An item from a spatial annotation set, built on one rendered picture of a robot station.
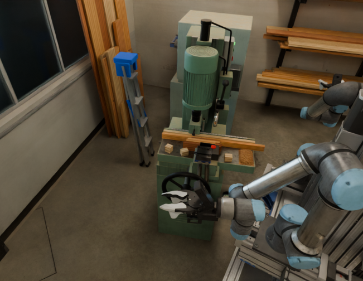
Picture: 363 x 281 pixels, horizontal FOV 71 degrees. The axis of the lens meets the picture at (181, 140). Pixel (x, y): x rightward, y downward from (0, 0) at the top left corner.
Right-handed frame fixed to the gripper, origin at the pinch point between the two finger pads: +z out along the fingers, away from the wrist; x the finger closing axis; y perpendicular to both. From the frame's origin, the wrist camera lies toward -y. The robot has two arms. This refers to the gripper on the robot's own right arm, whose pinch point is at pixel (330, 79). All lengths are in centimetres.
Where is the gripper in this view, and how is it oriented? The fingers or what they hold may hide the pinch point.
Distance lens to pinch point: 205.1
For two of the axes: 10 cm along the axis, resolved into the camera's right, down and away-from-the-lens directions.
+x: 9.6, 0.8, -2.6
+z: 2.6, -6.0, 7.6
